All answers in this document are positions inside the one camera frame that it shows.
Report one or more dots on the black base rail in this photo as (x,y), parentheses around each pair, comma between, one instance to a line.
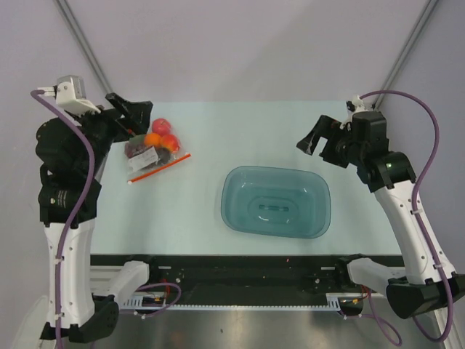
(243,280)

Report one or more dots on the purple fake grape bunch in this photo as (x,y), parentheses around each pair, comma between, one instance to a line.
(131,150)

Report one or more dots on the green fake avocado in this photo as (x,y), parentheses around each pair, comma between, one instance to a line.
(137,139)

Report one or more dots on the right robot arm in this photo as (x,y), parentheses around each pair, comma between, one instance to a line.
(428,277)

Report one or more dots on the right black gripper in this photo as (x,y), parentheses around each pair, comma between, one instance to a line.
(328,128)

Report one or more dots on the red orange fake peach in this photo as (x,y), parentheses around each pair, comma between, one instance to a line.
(171,143)

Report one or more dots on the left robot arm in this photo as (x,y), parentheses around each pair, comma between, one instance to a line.
(72,147)

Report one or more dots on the orange fake orange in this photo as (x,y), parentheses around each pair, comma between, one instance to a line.
(152,140)

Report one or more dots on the clear zip top bag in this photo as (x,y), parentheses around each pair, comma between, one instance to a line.
(145,164)

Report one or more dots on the right aluminium frame post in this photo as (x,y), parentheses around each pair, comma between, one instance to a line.
(411,42)

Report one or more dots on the red fake apple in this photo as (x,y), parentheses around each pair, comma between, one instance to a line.
(161,127)

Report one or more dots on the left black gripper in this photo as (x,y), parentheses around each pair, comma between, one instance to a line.
(136,118)

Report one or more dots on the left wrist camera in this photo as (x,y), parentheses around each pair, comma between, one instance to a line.
(71,96)

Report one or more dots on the aluminium frame post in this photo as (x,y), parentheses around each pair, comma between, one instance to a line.
(411,42)
(83,44)

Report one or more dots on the left aluminium frame post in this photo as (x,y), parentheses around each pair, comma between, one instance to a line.
(83,44)

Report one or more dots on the dark purple fake plum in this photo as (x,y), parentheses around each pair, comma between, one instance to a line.
(164,156)

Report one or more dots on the teal plastic bin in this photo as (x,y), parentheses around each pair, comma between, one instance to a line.
(271,201)

